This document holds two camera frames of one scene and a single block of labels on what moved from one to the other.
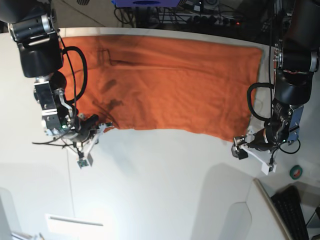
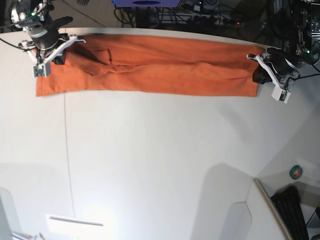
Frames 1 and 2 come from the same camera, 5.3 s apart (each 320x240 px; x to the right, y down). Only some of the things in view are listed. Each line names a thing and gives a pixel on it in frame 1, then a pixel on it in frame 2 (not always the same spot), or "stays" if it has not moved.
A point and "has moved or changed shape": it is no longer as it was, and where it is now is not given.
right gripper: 260,143 -> 279,65
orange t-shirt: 149,83 has moved or changed shape
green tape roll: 295,172 stays
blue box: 128,3 stays
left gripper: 87,128 -> 46,44
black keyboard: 287,201 stays
